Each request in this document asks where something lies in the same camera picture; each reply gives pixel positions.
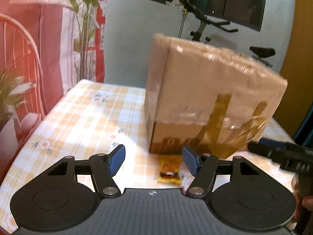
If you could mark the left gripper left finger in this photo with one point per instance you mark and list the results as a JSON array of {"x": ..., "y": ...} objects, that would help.
[{"x": 103, "y": 168}]

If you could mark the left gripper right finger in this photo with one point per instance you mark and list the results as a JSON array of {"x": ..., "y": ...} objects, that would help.
[{"x": 203, "y": 169}]

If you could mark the yellow orange snack packet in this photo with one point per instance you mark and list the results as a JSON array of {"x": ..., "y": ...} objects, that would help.
[{"x": 170, "y": 170}]

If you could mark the person right hand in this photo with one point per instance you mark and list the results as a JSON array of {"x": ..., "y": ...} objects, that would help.
[{"x": 302, "y": 202}]

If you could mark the checkered floral bedsheet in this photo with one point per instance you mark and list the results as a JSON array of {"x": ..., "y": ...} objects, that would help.
[{"x": 91, "y": 118}]

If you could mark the brown cardboard box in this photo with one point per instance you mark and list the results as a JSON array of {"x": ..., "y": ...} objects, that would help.
[{"x": 211, "y": 99}]

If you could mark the black exercise bike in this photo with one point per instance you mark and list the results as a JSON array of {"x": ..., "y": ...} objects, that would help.
[{"x": 259, "y": 53}]

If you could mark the pink printed backdrop curtain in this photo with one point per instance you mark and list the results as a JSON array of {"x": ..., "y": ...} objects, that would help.
[{"x": 47, "y": 46}]

